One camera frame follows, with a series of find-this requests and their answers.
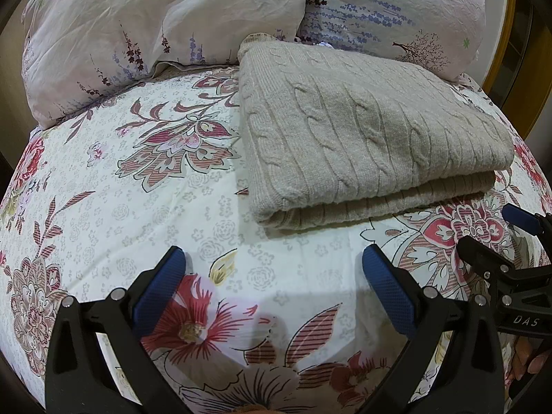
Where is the floral bed sheet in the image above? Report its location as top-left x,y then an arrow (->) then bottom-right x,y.
0,62 -> 552,414

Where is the wooden bed frame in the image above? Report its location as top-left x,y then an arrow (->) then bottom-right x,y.
482,0 -> 552,110

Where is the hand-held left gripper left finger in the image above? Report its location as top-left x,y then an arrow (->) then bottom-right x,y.
45,246 -> 191,414

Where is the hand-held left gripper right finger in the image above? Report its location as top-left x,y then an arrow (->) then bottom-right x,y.
361,244 -> 517,414

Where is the beige cable-knit sweater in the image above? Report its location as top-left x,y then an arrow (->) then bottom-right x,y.
236,33 -> 515,239

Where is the pink floral pillow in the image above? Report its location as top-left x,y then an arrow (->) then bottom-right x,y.
21,0 -> 308,131

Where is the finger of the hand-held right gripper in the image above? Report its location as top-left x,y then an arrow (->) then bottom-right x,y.
456,235 -> 518,287
501,204 -> 552,238

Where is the person's right hand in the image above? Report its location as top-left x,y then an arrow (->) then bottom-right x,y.
508,335 -> 552,400

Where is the pale blue floral pillow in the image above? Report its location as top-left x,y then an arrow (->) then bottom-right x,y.
297,0 -> 489,82

